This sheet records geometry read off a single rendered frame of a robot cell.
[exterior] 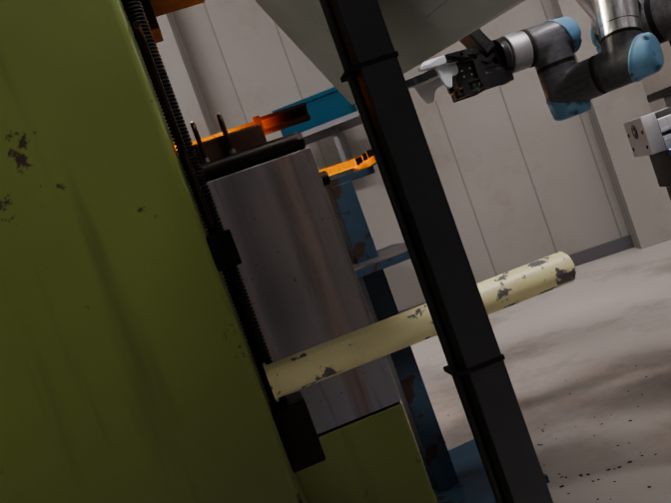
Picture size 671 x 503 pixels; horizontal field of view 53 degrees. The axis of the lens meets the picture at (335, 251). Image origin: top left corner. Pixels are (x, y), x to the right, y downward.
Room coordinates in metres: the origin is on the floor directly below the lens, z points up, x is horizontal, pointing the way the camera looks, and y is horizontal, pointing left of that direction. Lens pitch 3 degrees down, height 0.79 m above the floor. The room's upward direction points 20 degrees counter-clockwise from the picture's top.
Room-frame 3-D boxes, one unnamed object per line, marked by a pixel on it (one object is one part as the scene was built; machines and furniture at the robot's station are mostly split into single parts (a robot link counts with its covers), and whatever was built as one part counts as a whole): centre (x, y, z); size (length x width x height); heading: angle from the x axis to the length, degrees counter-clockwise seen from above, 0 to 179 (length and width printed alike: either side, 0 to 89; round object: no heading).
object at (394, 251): (1.77, -0.07, 0.65); 0.40 x 0.30 x 0.02; 13
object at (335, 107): (4.03, -0.18, 1.41); 0.45 x 0.34 x 0.18; 81
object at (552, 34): (1.33, -0.54, 0.97); 0.11 x 0.08 x 0.09; 98
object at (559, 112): (1.32, -0.55, 0.88); 0.11 x 0.08 x 0.11; 44
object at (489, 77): (1.31, -0.38, 0.97); 0.12 x 0.08 x 0.09; 98
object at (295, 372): (0.89, -0.08, 0.62); 0.44 x 0.05 x 0.05; 98
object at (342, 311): (1.24, 0.29, 0.69); 0.56 x 0.38 x 0.45; 98
